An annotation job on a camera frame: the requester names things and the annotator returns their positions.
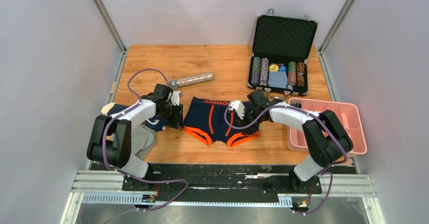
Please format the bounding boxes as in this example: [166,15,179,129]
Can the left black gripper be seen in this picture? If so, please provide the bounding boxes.
[157,103,185,129]

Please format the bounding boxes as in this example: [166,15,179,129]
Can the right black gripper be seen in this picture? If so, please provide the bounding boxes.
[235,109,263,136]

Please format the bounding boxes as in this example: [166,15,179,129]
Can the navy orange boxer briefs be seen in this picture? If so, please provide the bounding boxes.
[184,97,260,147]

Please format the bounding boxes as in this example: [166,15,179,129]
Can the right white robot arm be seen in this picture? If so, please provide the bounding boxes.
[228,89,353,193]

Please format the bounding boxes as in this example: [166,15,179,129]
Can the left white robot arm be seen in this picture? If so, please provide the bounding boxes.
[87,84,184,190]

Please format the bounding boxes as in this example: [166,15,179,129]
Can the navy white orange garment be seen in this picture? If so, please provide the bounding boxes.
[101,103,166,132]

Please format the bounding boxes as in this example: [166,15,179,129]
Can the purple poker chip stack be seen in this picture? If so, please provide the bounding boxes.
[250,57,261,85]

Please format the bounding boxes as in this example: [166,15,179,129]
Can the blue playing card deck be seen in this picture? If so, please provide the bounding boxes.
[268,71,288,88]

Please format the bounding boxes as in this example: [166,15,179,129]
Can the glittery silver microphone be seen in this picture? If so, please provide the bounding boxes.
[167,73,213,89]

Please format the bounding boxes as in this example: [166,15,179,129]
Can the grey cloth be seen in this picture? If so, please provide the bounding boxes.
[132,124,158,160]

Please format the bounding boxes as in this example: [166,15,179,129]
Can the yellow dealer button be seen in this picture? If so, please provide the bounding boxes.
[269,64,279,72]

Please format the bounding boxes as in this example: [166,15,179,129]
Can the grey poker chip stack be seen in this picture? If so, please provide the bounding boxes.
[259,58,269,86]

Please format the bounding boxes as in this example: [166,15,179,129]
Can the blue dealer button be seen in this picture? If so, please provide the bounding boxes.
[279,65,287,72]

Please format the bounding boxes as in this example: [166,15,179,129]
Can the green poker chip stack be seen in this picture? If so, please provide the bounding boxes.
[288,61,297,86]

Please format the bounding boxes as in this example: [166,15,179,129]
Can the brown poker chip stack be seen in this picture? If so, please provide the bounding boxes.
[296,62,305,87]

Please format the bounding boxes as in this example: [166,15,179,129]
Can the black poker chip case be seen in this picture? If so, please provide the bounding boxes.
[247,9,318,96]

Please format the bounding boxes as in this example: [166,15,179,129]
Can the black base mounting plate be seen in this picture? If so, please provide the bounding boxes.
[122,163,322,203]

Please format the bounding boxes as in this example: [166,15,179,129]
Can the pink compartment tray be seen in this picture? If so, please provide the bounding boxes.
[287,98,367,158]

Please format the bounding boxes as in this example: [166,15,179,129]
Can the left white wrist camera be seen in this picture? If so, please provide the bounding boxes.
[170,91,183,106]

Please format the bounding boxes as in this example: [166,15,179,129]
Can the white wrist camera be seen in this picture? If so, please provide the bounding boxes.
[170,91,183,106]
[228,100,245,119]

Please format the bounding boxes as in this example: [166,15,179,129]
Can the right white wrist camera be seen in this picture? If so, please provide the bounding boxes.
[228,100,245,119]

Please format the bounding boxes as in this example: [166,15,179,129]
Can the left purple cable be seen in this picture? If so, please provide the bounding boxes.
[102,68,189,212]

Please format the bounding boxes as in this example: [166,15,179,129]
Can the purple cable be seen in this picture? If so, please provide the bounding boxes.
[102,68,189,212]
[224,104,348,215]

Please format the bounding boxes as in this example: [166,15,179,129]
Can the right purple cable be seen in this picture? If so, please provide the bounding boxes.
[224,104,348,215]

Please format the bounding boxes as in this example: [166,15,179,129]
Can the aluminium frame rail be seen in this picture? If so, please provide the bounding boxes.
[60,170,385,223]

